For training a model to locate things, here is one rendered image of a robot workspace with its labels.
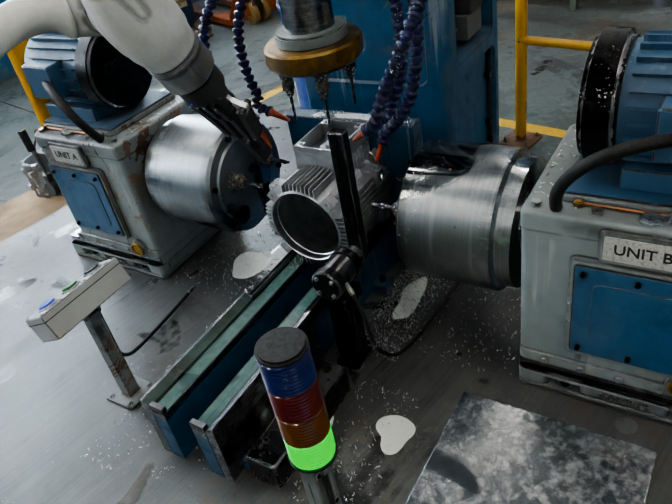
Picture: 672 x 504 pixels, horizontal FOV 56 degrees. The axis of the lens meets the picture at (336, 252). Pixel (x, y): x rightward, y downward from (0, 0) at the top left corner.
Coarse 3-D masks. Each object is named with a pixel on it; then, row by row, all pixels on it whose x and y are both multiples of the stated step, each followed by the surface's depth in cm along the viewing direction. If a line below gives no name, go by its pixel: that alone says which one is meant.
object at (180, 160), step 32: (160, 128) 141; (192, 128) 135; (160, 160) 135; (192, 160) 131; (224, 160) 131; (256, 160) 139; (160, 192) 137; (192, 192) 132; (224, 192) 133; (256, 192) 142; (224, 224) 136; (256, 224) 145
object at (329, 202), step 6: (372, 150) 128; (372, 156) 128; (372, 162) 129; (276, 186) 123; (270, 192) 123; (276, 192) 122; (270, 198) 124; (324, 198) 116; (330, 198) 117; (324, 204) 117; (330, 204) 116; (336, 204) 117; (330, 210) 117; (282, 246) 131; (288, 246) 130; (288, 252) 131
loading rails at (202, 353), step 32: (384, 224) 137; (288, 256) 132; (384, 256) 140; (256, 288) 125; (288, 288) 128; (384, 288) 136; (224, 320) 119; (256, 320) 121; (288, 320) 117; (320, 320) 121; (192, 352) 113; (224, 352) 114; (320, 352) 122; (160, 384) 108; (192, 384) 109; (224, 384) 116; (256, 384) 105; (160, 416) 105; (192, 416) 110; (224, 416) 100; (256, 416) 107; (192, 448) 112; (224, 448) 101
